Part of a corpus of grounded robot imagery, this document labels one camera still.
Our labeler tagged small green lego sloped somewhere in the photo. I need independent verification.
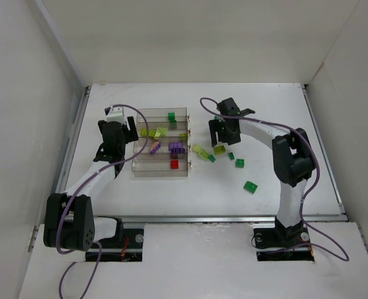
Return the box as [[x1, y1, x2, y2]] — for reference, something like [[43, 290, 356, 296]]
[[228, 152, 235, 160]]

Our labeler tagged small dark green lego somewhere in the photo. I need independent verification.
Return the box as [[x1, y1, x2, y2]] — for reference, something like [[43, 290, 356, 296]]
[[208, 154, 216, 163]]

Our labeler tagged pale lime lego 2x2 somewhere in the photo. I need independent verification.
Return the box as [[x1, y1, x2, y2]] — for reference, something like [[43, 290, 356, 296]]
[[191, 144, 203, 154], [154, 127, 168, 138]]

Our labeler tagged lime lego long brick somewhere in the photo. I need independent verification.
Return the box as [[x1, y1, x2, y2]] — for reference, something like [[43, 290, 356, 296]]
[[197, 149, 210, 161]]

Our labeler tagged green lego 2x2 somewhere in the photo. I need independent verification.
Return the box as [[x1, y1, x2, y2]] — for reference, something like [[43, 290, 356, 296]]
[[235, 159, 245, 168]]

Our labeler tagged green lego small block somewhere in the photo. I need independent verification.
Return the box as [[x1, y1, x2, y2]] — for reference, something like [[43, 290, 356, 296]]
[[168, 112, 176, 122]]

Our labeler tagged purple arch lego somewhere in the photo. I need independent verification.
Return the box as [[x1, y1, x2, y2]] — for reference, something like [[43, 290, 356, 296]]
[[168, 141, 186, 154]]

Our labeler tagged red lego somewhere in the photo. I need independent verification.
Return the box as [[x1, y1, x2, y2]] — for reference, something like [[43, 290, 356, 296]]
[[170, 159, 179, 169]]

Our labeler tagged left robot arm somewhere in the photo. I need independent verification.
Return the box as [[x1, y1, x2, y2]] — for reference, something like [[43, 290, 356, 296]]
[[43, 116, 138, 254]]

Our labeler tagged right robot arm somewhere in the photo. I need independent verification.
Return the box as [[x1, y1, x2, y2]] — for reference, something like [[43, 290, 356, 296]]
[[208, 98, 318, 249]]

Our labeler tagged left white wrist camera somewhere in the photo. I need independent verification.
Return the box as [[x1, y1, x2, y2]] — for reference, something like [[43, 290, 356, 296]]
[[105, 105, 125, 124]]

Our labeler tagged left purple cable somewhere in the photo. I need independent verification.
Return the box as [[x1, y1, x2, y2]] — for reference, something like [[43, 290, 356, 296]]
[[56, 103, 150, 299]]

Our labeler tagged purple cable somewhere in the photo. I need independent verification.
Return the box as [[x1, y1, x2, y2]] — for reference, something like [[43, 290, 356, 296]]
[[200, 97, 350, 262], [56, 103, 150, 299]]

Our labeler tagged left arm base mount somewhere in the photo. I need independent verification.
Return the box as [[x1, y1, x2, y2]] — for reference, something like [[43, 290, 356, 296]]
[[100, 225, 145, 262]]

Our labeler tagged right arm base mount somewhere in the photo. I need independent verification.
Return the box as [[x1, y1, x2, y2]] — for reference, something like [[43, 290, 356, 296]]
[[251, 227, 314, 262]]

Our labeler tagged aluminium rail front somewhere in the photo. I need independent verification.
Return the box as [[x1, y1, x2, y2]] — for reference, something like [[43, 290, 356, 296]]
[[121, 214, 348, 224]]

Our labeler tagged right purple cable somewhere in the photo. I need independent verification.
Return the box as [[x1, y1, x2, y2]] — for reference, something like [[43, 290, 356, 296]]
[[200, 97, 350, 262]]

